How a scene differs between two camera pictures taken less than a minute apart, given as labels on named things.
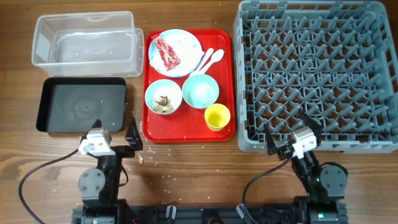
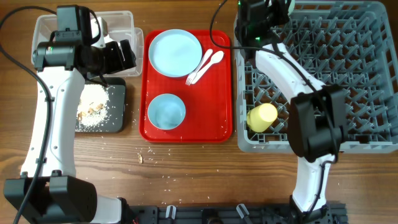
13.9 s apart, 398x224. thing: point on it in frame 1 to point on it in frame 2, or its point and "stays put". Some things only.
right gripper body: (284, 152) to (275, 13)
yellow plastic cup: (216, 116) to (261, 116)
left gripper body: (123, 151) to (110, 58)
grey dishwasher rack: (336, 60) stays put
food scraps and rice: (162, 105) to (92, 107)
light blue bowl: (163, 96) to (166, 111)
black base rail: (211, 214) stays put
